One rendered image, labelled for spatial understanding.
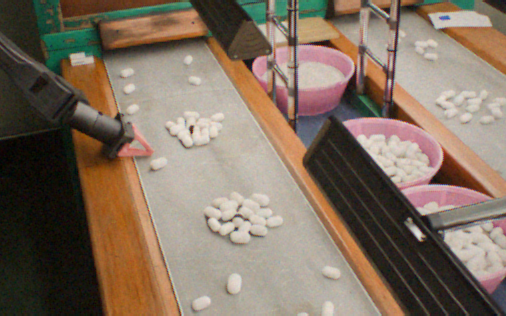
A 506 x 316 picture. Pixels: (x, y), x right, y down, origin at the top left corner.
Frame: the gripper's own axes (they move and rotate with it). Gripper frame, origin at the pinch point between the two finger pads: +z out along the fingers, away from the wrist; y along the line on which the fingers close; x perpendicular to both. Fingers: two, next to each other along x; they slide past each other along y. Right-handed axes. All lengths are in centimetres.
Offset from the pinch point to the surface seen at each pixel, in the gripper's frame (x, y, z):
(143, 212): 3.3, -21.3, -3.3
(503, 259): -33, -53, 42
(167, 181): -0.1, -10.5, 2.5
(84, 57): 3, 49, -9
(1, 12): 30, 135, -21
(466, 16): -69, 42, 77
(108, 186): 5.9, -12.0, -8.2
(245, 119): -14.9, 8.9, 19.3
